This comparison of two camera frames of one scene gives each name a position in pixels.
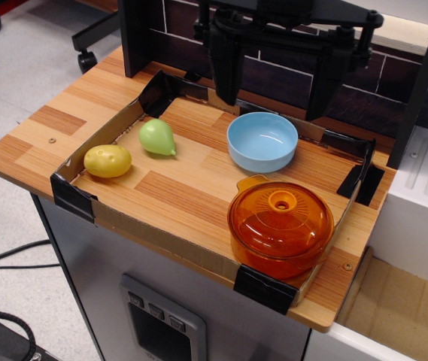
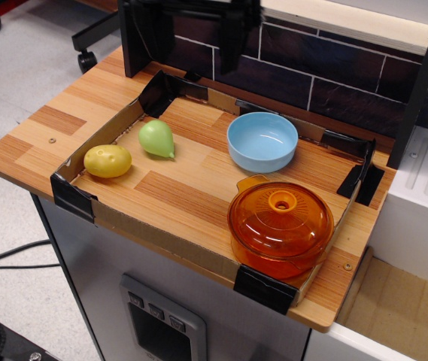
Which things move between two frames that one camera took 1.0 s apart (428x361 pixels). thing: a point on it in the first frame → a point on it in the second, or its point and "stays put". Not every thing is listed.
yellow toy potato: (107, 161) stays put
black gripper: (223, 25) → (235, 17)
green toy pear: (156, 135) stays put
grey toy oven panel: (161, 329) stays put
